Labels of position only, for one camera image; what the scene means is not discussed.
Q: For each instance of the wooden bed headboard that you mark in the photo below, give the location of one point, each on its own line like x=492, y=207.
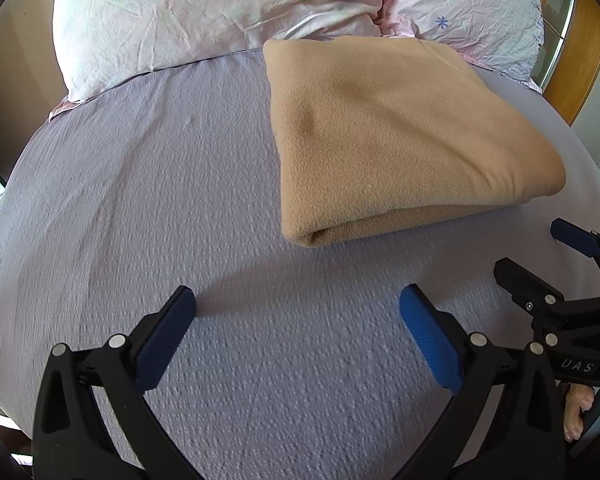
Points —
x=577, y=35

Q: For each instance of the person's right hand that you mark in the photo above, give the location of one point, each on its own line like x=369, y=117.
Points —
x=574, y=407

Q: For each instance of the lilac textured bed sheet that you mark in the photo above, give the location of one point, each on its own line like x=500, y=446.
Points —
x=180, y=210

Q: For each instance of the tan folded fleece cloth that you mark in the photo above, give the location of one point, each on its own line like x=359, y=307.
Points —
x=405, y=140

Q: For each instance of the pink floral pillow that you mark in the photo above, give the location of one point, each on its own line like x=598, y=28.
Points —
x=460, y=10

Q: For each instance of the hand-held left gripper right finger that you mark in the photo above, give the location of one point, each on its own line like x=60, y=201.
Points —
x=430, y=335

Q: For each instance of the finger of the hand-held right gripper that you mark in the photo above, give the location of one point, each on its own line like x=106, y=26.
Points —
x=522, y=282
x=572, y=236

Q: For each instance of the white floral pillow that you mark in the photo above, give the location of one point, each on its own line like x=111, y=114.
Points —
x=205, y=10

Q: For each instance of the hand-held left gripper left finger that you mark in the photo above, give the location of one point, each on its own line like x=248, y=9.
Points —
x=162, y=340

